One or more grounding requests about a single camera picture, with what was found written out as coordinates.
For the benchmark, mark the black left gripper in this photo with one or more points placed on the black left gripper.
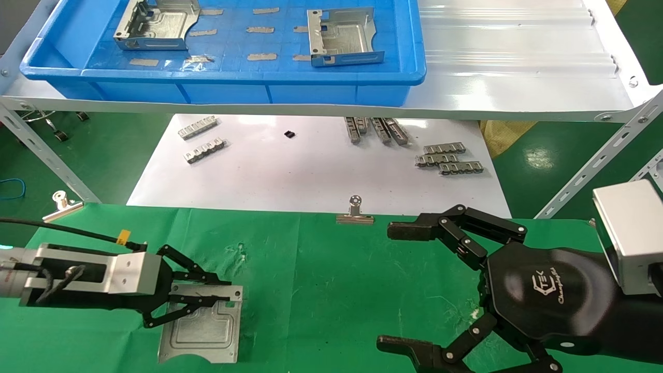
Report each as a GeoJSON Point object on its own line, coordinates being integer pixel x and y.
{"type": "Point", "coordinates": [166, 290]}

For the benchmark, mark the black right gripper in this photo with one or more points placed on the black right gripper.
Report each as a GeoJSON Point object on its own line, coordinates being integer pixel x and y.
{"type": "Point", "coordinates": [549, 295]}

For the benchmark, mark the sheet metal bracket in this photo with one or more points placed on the sheet metal bracket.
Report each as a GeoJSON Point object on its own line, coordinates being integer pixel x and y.
{"type": "Point", "coordinates": [344, 36]}
{"type": "Point", "coordinates": [207, 336]}
{"type": "Point", "coordinates": [155, 26]}

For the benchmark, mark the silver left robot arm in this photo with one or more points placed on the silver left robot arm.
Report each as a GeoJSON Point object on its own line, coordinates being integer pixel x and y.
{"type": "Point", "coordinates": [13, 269]}

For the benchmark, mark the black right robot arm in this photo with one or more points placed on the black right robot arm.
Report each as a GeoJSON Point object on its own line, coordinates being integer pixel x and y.
{"type": "Point", "coordinates": [639, 331]}

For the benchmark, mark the green table cloth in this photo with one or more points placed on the green table cloth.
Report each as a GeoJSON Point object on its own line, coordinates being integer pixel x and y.
{"type": "Point", "coordinates": [321, 290]}

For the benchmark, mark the silver binder clip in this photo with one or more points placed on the silver binder clip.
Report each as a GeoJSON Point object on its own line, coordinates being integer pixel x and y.
{"type": "Point", "coordinates": [355, 219]}
{"type": "Point", "coordinates": [62, 211]}

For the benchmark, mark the white paper sheet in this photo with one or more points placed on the white paper sheet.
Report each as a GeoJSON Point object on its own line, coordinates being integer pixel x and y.
{"type": "Point", "coordinates": [311, 171]}

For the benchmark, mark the yellow woven sack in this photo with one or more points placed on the yellow woven sack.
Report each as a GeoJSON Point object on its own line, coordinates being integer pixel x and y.
{"type": "Point", "coordinates": [505, 137]}

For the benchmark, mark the perforated steel shelf strut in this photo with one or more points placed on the perforated steel shelf strut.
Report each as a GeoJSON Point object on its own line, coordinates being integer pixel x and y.
{"type": "Point", "coordinates": [653, 165]}
{"type": "Point", "coordinates": [52, 160]}
{"type": "Point", "coordinates": [595, 160]}

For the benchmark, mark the blue plastic tray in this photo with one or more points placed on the blue plastic tray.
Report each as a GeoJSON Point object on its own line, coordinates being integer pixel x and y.
{"type": "Point", "coordinates": [233, 92]}

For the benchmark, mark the chair base with casters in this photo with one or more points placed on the chair base with casters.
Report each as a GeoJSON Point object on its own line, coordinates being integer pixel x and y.
{"type": "Point", "coordinates": [60, 136]}

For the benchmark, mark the crumpled clear tape strip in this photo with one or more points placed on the crumpled clear tape strip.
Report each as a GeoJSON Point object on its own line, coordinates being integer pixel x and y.
{"type": "Point", "coordinates": [199, 59]}

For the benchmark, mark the grey tape strip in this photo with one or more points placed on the grey tape strip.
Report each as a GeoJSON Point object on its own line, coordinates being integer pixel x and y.
{"type": "Point", "coordinates": [260, 30]}
{"type": "Point", "coordinates": [265, 10]}
{"type": "Point", "coordinates": [262, 57]}
{"type": "Point", "coordinates": [203, 32]}
{"type": "Point", "coordinates": [212, 11]}
{"type": "Point", "coordinates": [301, 29]}
{"type": "Point", "coordinates": [144, 62]}
{"type": "Point", "coordinates": [301, 58]}

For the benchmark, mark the white metal shelf board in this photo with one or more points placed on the white metal shelf board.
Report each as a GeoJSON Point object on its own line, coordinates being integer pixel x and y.
{"type": "Point", "coordinates": [518, 77]}

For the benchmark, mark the grey slotted metal rail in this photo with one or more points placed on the grey slotted metal rail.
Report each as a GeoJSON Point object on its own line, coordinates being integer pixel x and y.
{"type": "Point", "coordinates": [197, 128]}
{"type": "Point", "coordinates": [352, 130]}
{"type": "Point", "coordinates": [435, 160]}
{"type": "Point", "coordinates": [397, 131]}
{"type": "Point", "coordinates": [205, 151]}
{"type": "Point", "coordinates": [381, 131]}
{"type": "Point", "coordinates": [444, 149]}
{"type": "Point", "coordinates": [362, 125]}
{"type": "Point", "coordinates": [461, 168]}

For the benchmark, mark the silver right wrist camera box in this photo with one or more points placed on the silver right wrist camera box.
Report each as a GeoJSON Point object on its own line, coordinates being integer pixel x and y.
{"type": "Point", "coordinates": [632, 233]}

